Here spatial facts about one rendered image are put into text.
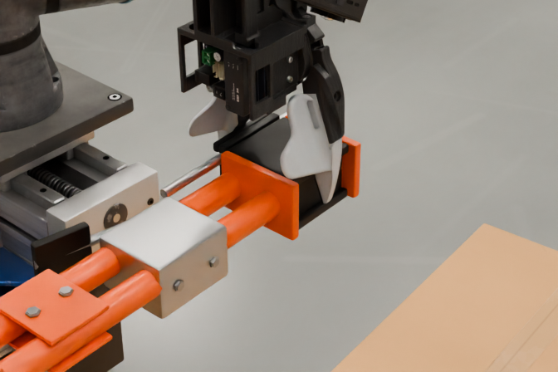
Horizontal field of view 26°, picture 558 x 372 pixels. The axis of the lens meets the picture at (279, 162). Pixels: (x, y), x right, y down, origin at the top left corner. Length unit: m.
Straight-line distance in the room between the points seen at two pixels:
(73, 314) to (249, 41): 0.22
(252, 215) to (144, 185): 0.47
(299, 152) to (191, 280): 0.12
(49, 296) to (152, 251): 0.08
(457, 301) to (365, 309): 0.86
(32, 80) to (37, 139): 0.07
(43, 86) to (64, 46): 2.53
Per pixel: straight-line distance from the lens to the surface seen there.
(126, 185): 1.34
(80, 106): 1.41
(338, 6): 0.91
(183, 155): 3.29
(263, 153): 0.93
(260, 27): 0.86
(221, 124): 0.96
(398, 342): 1.82
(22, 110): 1.37
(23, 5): 1.34
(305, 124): 0.89
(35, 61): 1.37
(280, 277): 2.83
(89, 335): 0.81
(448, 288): 1.93
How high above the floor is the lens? 1.72
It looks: 32 degrees down
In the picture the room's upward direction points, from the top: straight up
